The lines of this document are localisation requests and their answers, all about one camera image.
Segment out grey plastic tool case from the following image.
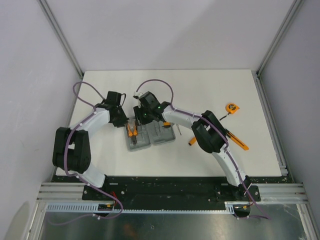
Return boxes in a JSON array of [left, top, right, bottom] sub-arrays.
[[124, 117, 176, 152]]

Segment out orange handle pliers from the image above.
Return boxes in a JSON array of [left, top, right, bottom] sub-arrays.
[[126, 120, 138, 145]]

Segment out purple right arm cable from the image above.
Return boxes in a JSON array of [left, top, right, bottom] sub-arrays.
[[136, 79, 272, 221]]

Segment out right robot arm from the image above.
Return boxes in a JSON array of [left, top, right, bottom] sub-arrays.
[[133, 91, 251, 201]]

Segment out orange black utility knife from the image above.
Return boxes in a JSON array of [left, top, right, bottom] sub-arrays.
[[225, 129, 249, 151]]

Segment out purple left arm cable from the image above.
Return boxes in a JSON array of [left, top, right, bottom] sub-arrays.
[[47, 81, 125, 226]]

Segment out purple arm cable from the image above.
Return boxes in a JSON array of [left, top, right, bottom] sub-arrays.
[[136, 79, 272, 221], [47, 81, 125, 226]]

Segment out orange tape measure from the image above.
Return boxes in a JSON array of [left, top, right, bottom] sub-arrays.
[[225, 103, 240, 115]]

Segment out orange handle thick screwdriver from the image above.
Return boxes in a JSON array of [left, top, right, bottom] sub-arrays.
[[188, 137, 197, 146]]

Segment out grey slotted cable duct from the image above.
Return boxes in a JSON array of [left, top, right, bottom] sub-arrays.
[[46, 202, 235, 214]]

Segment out aluminium frame rail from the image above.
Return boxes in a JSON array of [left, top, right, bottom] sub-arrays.
[[36, 0, 85, 78]]

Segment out orange hex key holder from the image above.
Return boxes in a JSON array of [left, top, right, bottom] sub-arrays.
[[162, 122, 172, 129]]

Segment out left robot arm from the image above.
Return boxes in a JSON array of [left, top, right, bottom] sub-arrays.
[[52, 91, 128, 200]]

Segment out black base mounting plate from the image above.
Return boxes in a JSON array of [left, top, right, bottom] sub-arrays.
[[51, 176, 295, 203]]

